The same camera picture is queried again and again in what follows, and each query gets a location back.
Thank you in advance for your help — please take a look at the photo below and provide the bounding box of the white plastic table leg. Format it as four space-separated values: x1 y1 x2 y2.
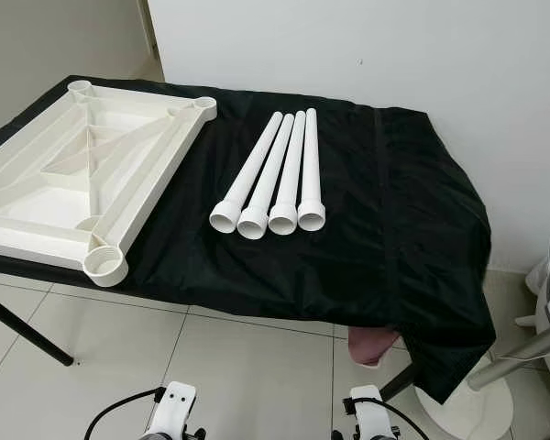
209 111 285 234
237 113 296 241
268 110 307 237
297 107 327 232

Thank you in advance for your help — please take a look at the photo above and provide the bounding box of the white plastic table top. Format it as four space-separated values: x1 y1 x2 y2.
0 80 218 288

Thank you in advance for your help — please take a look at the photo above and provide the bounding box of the black cloth table cover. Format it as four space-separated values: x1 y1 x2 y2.
0 75 496 404

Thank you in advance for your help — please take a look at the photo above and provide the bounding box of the white standing fan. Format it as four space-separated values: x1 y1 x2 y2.
412 218 550 440

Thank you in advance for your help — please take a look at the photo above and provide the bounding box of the black metal table leg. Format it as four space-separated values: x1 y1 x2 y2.
380 362 419 404
0 289 74 367

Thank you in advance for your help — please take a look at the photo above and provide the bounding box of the pink cushion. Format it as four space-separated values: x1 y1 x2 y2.
348 325 406 369

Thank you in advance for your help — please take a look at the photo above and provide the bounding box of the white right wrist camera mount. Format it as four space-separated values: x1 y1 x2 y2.
347 385 396 440

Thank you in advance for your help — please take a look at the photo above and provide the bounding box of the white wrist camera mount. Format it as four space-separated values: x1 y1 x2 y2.
347 385 396 440
147 381 199 440

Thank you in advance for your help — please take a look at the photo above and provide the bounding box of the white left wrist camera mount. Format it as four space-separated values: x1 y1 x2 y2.
147 381 199 440

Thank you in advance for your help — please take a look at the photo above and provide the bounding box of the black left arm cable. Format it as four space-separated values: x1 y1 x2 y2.
83 388 166 440

